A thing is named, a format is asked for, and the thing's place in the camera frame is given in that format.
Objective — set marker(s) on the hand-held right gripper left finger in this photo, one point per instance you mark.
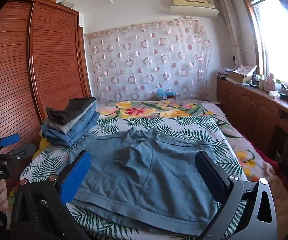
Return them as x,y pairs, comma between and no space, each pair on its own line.
75,177

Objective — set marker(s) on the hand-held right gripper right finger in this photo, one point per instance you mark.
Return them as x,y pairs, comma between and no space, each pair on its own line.
209,172

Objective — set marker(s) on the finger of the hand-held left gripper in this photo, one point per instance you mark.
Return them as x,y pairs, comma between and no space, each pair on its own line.
10,140
25,151

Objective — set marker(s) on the grey-blue pants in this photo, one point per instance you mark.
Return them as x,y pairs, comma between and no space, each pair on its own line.
146,170

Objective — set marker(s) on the grey folded pants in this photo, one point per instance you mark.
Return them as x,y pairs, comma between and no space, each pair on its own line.
76,123

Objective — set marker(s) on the black folded pants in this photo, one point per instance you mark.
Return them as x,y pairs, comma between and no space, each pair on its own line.
68,110

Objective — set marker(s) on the leaf print bed sheet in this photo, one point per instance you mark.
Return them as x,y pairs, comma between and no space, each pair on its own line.
191,135

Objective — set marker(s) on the stack of folded clothes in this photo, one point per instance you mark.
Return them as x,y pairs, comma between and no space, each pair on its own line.
71,136

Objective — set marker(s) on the dark red blanket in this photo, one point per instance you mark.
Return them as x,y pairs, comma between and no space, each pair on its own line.
261,152

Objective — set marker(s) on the wooden sideboard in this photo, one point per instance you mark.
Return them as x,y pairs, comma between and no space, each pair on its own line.
254,112

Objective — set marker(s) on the wooden slatted wardrobe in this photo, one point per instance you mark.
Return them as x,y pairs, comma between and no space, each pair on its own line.
33,67

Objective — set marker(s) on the floral blanket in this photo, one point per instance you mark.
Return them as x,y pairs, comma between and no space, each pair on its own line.
144,110

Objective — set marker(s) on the cardboard box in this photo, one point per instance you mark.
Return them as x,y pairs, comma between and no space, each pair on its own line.
237,77

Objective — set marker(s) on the white bottle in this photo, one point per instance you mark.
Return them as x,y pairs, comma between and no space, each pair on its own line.
269,82

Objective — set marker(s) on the pink patterned bag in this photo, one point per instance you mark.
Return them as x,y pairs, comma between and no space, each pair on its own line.
246,69

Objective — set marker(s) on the sheer circle pattern curtain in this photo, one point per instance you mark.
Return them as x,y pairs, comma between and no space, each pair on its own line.
149,60

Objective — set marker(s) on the white box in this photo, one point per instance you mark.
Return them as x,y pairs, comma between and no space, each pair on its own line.
66,3

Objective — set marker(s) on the white wrapped pipes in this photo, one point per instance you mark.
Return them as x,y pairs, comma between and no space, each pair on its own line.
230,25

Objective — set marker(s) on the window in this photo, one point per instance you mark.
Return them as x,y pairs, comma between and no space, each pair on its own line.
279,35

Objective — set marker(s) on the wall air conditioner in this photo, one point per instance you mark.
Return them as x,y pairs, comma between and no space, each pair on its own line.
194,5

